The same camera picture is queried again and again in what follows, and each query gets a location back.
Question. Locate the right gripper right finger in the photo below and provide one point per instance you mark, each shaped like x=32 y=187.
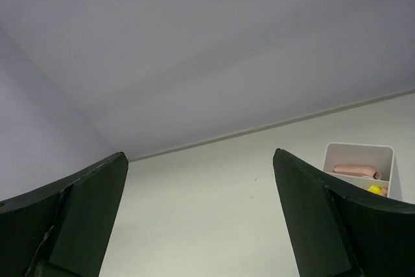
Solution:
x=337 y=229

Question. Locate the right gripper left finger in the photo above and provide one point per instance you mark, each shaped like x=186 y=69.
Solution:
x=63 y=228

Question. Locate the yellow white marker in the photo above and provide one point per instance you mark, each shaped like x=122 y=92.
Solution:
x=375 y=189

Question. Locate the pink eraser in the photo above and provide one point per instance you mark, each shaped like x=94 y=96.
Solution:
x=362 y=171

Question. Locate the white compartment pen holder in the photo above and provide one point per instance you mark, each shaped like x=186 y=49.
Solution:
x=383 y=158

